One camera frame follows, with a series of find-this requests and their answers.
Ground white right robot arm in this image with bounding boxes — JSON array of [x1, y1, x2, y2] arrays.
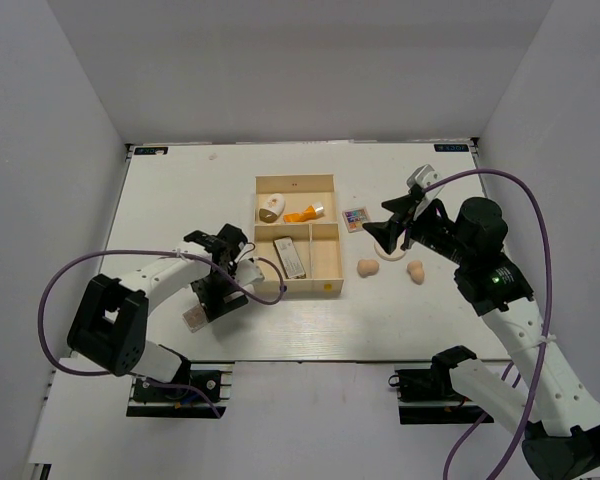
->
[[362, 191, 600, 479]]

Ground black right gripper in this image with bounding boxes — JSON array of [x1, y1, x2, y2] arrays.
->
[[362, 192, 473, 266]]

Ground cream compartment organizer box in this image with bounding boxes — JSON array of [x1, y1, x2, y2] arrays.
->
[[253, 174, 344, 298]]

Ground left table logo sticker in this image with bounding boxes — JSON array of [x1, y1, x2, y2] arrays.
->
[[133, 146, 169, 156]]

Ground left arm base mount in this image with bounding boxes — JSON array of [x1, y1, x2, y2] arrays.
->
[[126, 363, 233, 420]]

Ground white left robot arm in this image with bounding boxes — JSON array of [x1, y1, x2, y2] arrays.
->
[[67, 224, 248, 399]]

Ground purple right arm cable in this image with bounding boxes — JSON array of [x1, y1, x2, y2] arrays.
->
[[404, 168, 553, 480]]

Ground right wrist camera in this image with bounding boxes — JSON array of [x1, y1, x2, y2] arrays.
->
[[406, 164, 440, 189]]

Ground table corner logo sticker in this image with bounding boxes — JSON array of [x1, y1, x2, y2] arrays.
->
[[434, 143, 470, 153]]

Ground white gold sunscreen bottle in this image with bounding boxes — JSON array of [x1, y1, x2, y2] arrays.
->
[[258, 193, 286, 224]]

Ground orange cream tube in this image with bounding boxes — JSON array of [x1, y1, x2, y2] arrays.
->
[[283, 202, 325, 223]]

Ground dark gold makeup box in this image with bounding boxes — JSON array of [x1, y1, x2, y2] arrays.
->
[[273, 237, 306, 279]]

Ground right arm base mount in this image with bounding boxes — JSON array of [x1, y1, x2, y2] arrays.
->
[[388, 368, 484, 425]]

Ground beige makeup sponge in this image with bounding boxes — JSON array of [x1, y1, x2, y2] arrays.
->
[[357, 259, 380, 278], [406, 260, 425, 285]]

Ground round white powder puff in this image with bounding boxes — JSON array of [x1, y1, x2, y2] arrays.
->
[[374, 241, 406, 262]]

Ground colourful eyeshadow palette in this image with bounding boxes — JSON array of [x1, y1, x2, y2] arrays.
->
[[342, 207, 370, 233]]

